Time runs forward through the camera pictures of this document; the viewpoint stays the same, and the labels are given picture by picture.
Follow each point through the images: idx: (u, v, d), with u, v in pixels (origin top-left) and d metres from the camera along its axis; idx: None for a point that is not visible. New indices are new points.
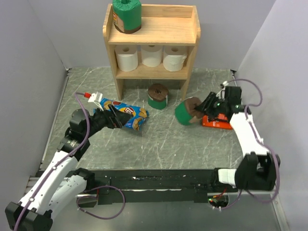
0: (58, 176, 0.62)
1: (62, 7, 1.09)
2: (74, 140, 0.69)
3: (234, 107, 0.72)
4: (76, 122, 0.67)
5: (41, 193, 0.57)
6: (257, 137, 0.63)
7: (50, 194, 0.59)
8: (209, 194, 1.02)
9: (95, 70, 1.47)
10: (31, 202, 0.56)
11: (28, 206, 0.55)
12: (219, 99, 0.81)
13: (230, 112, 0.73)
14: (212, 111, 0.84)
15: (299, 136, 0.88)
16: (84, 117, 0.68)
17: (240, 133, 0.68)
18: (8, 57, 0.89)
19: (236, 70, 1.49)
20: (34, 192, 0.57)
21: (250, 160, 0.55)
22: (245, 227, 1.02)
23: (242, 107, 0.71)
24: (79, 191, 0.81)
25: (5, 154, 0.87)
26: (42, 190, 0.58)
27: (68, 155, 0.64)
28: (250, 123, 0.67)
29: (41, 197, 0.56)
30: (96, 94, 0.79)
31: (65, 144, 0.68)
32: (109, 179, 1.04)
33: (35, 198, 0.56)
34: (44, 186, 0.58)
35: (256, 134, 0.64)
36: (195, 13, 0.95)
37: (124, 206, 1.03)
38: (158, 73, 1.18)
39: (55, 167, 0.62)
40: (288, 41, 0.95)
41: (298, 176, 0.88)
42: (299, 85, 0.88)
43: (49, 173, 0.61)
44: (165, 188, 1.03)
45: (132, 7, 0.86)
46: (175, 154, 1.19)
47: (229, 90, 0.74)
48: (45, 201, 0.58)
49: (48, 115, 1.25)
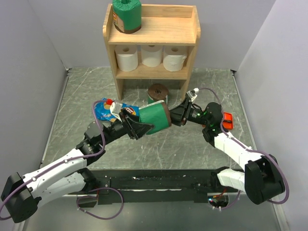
0: (63, 171, 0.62)
1: (62, 6, 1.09)
2: (92, 145, 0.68)
3: (213, 132, 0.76)
4: (90, 135, 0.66)
5: (43, 178, 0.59)
6: (245, 147, 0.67)
7: (49, 183, 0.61)
8: (209, 193, 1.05)
9: (95, 70, 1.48)
10: (32, 181, 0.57)
11: (28, 183, 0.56)
12: (195, 109, 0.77)
13: (211, 138, 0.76)
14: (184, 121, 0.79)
15: (298, 136, 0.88)
16: (98, 133, 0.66)
17: (229, 149, 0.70)
18: (8, 57, 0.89)
19: (236, 70, 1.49)
20: (39, 173, 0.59)
21: (251, 166, 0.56)
22: (245, 227, 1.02)
23: (218, 128, 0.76)
24: (76, 189, 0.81)
25: (4, 153, 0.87)
26: (45, 175, 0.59)
27: (82, 156, 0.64)
28: (232, 138, 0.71)
29: (42, 182, 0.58)
30: (114, 104, 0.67)
31: (83, 145, 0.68)
32: (109, 179, 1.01)
33: (37, 180, 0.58)
34: (50, 173, 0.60)
35: (243, 145, 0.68)
36: (195, 13, 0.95)
37: (123, 206, 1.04)
38: (158, 73, 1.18)
39: (67, 160, 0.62)
40: (288, 41, 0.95)
41: (298, 175, 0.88)
42: (299, 85, 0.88)
43: (60, 162, 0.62)
44: (165, 188, 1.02)
45: (132, 7, 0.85)
46: (175, 154, 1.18)
47: (214, 117, 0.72)
48: (43, 186, 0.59)
49: (48, 115, 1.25)
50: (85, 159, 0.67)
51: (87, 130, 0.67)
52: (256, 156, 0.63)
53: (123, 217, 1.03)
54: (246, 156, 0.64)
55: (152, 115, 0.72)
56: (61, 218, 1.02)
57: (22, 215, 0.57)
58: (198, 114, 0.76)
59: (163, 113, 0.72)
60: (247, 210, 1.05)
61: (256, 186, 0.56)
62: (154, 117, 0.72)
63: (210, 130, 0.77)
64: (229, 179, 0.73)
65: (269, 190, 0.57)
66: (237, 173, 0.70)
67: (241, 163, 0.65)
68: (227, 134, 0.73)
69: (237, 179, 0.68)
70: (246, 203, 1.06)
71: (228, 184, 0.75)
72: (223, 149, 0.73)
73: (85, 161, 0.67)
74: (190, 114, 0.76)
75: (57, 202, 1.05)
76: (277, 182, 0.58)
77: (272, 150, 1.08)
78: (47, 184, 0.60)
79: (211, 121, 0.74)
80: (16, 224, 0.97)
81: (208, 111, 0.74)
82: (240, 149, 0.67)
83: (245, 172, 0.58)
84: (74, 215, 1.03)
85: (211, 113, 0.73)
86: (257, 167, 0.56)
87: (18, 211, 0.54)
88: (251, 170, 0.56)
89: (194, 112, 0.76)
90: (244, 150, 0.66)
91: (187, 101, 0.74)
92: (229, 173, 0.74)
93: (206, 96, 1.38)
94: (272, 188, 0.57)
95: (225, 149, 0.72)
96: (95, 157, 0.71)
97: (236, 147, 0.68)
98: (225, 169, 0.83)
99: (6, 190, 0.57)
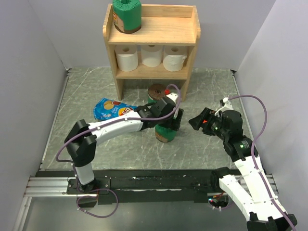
0: (122, 128, 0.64)
1: (62, 7, 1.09)
2: (149, 112, 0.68)
3: (238, 147, 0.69)
4: (164, 102, 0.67)
5: (105, 129, 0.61)
6: (271, 196, 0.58)
7: (109, 135, 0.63)
8: (209, 193, 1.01)
9: (95, 70, 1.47)
10: (96, 129, 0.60)
11: (93, 130, 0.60)
12: (216, 120, 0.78)
13: (235, 152, 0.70)
14: (209, 131, 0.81)
15: (298, 136, 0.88)
16: (173, 104, 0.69)
17: (250, 183, 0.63)
18: (8, 57, 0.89)
19: (236, 70, 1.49)
20: (102, 123, 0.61)
21: (268, 227, 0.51)
22: (244, 227, 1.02)
23: (247, 146, 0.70)
24: (85, 180, 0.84)
25: (5, 154, 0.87)
26: (108, 127, 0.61)
27: (139, 119, 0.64)
28: (261, 174, 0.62)
29: (104, 133, 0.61)
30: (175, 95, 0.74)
31: (139, 110, 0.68)
32: (109, 179, 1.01)
33: (101, 130, 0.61)
34: (112, 127, 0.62)
35: (270, 191, 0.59)
36: (195, 13, 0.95)
37: (117, 206, 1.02)
38: (158, 73, 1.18)
39: (127, 119, 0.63)
40: (288, 41, 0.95)
41: (298, 175, 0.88)
42: (298, 85, 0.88)
43: (121, 119, 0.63)
44: (165, 188, 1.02)
45: (132, 7, 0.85)
46: (175, 154, 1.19)
47: (233, 122, 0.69)
48: (104, 136, 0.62)
49: (48, 114, 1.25)
50: (142, 121, 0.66)
51: (164, 98, 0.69)
52: (277, 212, 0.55)
53: (123, 216, 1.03)
54: (266, 207, 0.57)
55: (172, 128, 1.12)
56: (62, 217, 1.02)
57: (82, 160, 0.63)
58: (216, 127, 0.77)
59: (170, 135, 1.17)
60: None
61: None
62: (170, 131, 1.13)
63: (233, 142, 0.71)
64: (230, 192, 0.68)
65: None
66: (243, 193, 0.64)
67: (257, 206, 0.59)
68: (259, 166, 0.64)
69: (240, 202, 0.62)
70: None
71: (229, 194, 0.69)
72: (243, 175, 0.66)
73: (141, 124, 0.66)
74: (210, 124, 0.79)
75: (57, 202, 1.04)
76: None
77: (272, 150, 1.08)
78: (107, 135, 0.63)
79: (230, 129, 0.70)
80: None
81: (224, 118, 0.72)
82: (264, 196, 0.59)
83: (258, 222, 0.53)
84: (75, 215, 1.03)
85: (226, 118, 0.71)
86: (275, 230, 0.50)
87: (79, 155, 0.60)
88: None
89: (213, 123, 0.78)
90: (268, 199, 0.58)
91: (207, 111, 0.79)
92: (234, 188, 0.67)
93: (207, 96, 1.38)
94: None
95: (246, 179, 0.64)
96: (149, 124, 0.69)
97: (261, 187, 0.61)
98: (228, 174, 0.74)
99: (72, 133, 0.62)
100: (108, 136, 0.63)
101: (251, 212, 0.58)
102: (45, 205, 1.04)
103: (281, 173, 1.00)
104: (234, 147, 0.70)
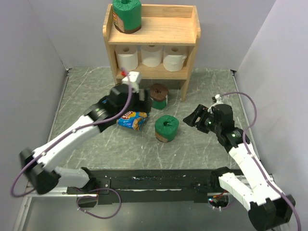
0: (74, 140, 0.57)
1: (62, 6, 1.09)
2: (102, 109, 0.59)
3: (231, 136, 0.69)
4: (116, 92, 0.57)
5: (53, 151, 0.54)
6: (267, 178, 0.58)
7: (62, 155, 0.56)
8: (209, 193, 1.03)
9: (95, 70, 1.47)
10: (43, 156, 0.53)
11: (38, 158, 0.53)
12: (209, 115, 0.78)
13: (228, 142, 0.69)
14: (204, 127, 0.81)
15: (298, 136, 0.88)
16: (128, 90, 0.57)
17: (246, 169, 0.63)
18: (8, 57, 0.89)
19: (236, 70, 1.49)
20: (48, 147, 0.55)
21: (268, 208, 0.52)
22: (244, 227, 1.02)
23: (238, 134, 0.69)
24: (80, 184, 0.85)
25: (5, 153, 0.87)
26: (56, 148, 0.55)
27: (91, 124, 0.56)
28: (254, 158, 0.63)
29: (52, 155, 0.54)
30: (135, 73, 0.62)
31: (92, 111, 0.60)
32: (109, 179, 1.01)
33: (47, 154, 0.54)
34: (59, 146, 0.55)
35: (265, 173, 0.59)
36: (195, 13, 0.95)
37: (120, 207, 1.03)
38: (158, 73, 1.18)
39: (75, 130, 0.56)
40: (288, 41, 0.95)
41: (298, 175, 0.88)
42: (298, 85, 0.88)
43: (68, 133, 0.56)
44: (165, 188, 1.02)
45: (132, 7, 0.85)
46: (175, 154, 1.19)
47: (224, 114, 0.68)
48: (56, 159, 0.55)
49: (48, 114, 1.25)
50: (96, 125, 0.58)
51: (116, 87, 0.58)
52: (275, 194, 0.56)
53: (123, 216, 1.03)
54: (263, 190, 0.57)
55: (173, 131, 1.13)
56: (62, 217, 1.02)
57: (44, 188, 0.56)
58: (210, 122, 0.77)
59: (170, 137, 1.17)
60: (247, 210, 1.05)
61: (264, 221, 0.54)
62: (172, 133, 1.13)
63: (225, 133, 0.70)
64: (230, 187, 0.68)
65: (273, 223, 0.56)
66: (243, 187, 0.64)
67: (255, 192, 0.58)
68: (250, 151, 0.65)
69: (240, 195, 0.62)
70: None
71: (229, 191, 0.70)
72: (238, 163, 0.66)
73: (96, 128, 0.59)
74: (203, 120, 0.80)
75: (57, 202, 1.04)
76: (284, 217, 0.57)
77: (271, 150, 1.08)
78: (59, 156, 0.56)
79: (222, 121, 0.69)
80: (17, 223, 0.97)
81: (215, 111, 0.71)
82: (260, 179, 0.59)
83: (257, 205, 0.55)
84: (75, 214, 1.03)
85: (215, 111, 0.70)
86: (275, 210, 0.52)
87: (35, 186, 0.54)
88: (268, 211, 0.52)
89: (207, 119, 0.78)
90: (264, 182, 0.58)
91: (200, 108, 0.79)
92: (234, 183, 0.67)
93: (207, 96, 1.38)
94: (276, 221, 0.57)
95: (241, 166, 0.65)
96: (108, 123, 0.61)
97: (256, 171, 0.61)
98: (227, 173, 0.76)
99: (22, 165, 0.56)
100: (63, 156, 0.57)
101: (251, 201, 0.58)
102: (45, 205, 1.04)
103: (281, 173, 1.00)
104: (227, 138, 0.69)
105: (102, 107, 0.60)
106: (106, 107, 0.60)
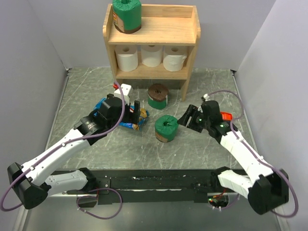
0: (63, 154, 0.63)
1: (62, 6, 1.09)
2: (93, 122, 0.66)
3: (219, 127, 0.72)
4: (107, 106, 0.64)
5: (42, 165, 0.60)
6: (257, 157, 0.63)
7: (50, 169, 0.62)
8: (209, 194, 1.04)
9: (95, 70, 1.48)
10: (31, 170, 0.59)
11: (27, 173, 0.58)
12: (199, 113, 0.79)
13: (218, 134, 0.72)
14: (196, 126, 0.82)
15: (298, 136, 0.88)
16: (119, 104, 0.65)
17: (237, 153, 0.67)
18: (8, 58, 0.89)
19: (236, 70, 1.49)
20: (37, 162, 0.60)
21: (262, 181, 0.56)
22: (244, 227, 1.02)
23: (226, 124, 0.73)
24: (78, 186, 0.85)
25: (5, 153, 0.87)
26: (44, 163, 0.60)
27: (81, 138, 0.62)
28: (243, 142, 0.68)
29: (40, 170, 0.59)
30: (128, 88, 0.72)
31: (82, 124, 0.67)
32: (109, 179, 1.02)
33: (35, 169, 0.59)
34: (48, 160, 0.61)
35: (255, 153, 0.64)
36: (195, 13, 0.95)
37: (121, 205, 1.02)
38: (158, 73, 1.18)
39: (65, 144, 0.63)
40: (288, 41, 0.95)
41: (298, 176, 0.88)
42: (298, 85, 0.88)
43: (57, 147, 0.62)
44: (165, 188, 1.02)
45: (132, 7, 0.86)
46: (175, 154, 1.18)
47: (210, 108, 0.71)
48: (44, 173, 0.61)
49: (48, 114, 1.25)
50: (85, 140, 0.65)
51: (107, 101, 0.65)
52: (267, 169, 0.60)
53: (123, 216, 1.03)
54: (256, 168, 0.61)
55: (172, 132, 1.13)
56: (62, 217, 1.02)
57: (32, 202, 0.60)
58: (200, 119, 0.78)
59: (170, 137, 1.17)
60: (247, 210, 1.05)
61: (263, 199, 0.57)
62: (171, 133, 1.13)
63: (214, 125, 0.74)
64: (229, 181, 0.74)
65: (274, 203, 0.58)
66: (240, 178, 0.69)
67: (249, 172, 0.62)
68: (238, 136, 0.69)
69: (238, 185, 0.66)
70: (246, 203, 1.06)
71: (228, 185, 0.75)
72: (230, 150, 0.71)
73: (85, 142, 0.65)
74: (194, 119, 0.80)
75: (57, 202, 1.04)
76: (283, 196, 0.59)
77: (271, 150, 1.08)
78: (48, 171, 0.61)
79: (210, 115, 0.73)
80: (16, 223, 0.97)
81: (202, 107, 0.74)
82: (251, 159, 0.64)
83: (254, 185, 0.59)
84: (74, 214, 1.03)
85: (202, 108, 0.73)
86: (268, 183, 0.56)
87: (23, 200, 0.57)
88: (262, 185, 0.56)
89: (198, 117, 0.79)
90: (255, 161, 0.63)
91: (191, 107, 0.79)
92: (232, 177, 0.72)
93: None
94: (276, 201, 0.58)
95: (233, 152, 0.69)
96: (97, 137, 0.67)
97: (246, 153, 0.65)
98: (226, 170, 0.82)
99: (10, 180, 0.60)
100: (51, 168, 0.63)
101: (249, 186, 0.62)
102: (45, 205, 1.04)
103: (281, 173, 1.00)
104: (216, 130, 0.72)
105: (93, 121, 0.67)
106: (96, 120, 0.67)
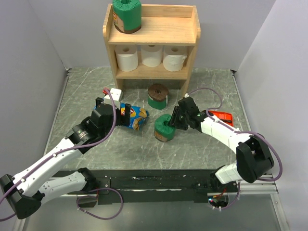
0: (55, 164, 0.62)
1: (62, 7, 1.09)
2: (84, 131, 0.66)
3: (197, 117, 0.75)
4: (97, 115, 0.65)
5: (33, 176, 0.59)
6: (233, 129, 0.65)
7: (42, 179, 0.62)
8: (209, 194, 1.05)
9: (95, 70, 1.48)
10: (21, 182, 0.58)
11: (18, 185, 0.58)
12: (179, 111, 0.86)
13: (197, 123, 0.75)
14: (180, 124, 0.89)
15: (298, 137, 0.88)
16: (111, 112, 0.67)
17: (217, 133, 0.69)
18: (8, 58, 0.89)
19: (236, 70, 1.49)
20: (28, 173, 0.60)
21: (241, 147, 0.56)
22: (244, 227, 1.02)
23: (203, 113, 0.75)
24: (76, 189, 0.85)
25: (5, 153, 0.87)
26: (35, 173, 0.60)
27: (71, 148, 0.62)
28: (219, 122, 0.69)
29: (32, 181, 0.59)
30: (119, 93, 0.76)
31: (74, 133, 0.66)
32: (109, 179, 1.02)
33: (26, 180, 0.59)
34: (39, 171, 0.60)
35: (231, 127, 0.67)
36: (195, 13, 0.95)
37: (122, 205, 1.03)
38: (158, 73, 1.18)
39: (56, 154, 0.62)
40: (288, 41, 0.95)
41: (298, 175, 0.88)
42: (299, 86, 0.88)
43: (48, 158, 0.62)
44: (165, 188, 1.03)
45: (132, 7, 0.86)
46: (175, 154, 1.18)
47: (185, 102, 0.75)
48: (35, 184, 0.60)
49: (48, 115, 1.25)
50: (77, 148, 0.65)
51: (98, 109, 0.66)
52: (245, 136, 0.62)
53: (123, 216, 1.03)
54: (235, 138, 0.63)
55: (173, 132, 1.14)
56: (62, 218, 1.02)
57: (25, 211, 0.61)
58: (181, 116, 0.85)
59: (169, 137, 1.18)
60: (247, 209, 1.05)
61: (248, 165, 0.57)
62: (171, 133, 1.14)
63: (192, 117, 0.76)
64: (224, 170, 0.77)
65: (261, 168, 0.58)
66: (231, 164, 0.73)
67: (231, 146, 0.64)
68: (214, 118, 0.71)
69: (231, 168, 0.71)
70: (246, 203, 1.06)
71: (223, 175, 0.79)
72: (211, 134, 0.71)
73: (77, 151, 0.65)
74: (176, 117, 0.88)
75: (57, 202, 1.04)
76: (267, 158, 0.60)
77: None
78: (39, 181, 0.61)
79: (186, 109, 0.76)
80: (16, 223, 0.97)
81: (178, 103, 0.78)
82: (229, 132, 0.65)
83: (237, 153, 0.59)
84: (74, 214, 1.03)
85: (178, 104, 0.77)
86: (248, 147, 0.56)
87: (16, 211, 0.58)
88: (242, 150, 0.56)
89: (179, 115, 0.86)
90: (233, 133, 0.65)
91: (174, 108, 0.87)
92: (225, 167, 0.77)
93: (207, 96, 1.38)
94: (263, 166, 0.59)
95: (213, 133, 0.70)
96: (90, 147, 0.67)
97: (224, 129, 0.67)
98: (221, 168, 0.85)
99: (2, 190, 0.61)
100: (43, 179, 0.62)
101: None
102: (45, 205, 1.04)
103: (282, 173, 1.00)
104: (196, 121, 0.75)
105: (84, 129, 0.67)
106: (88, 129, 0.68)
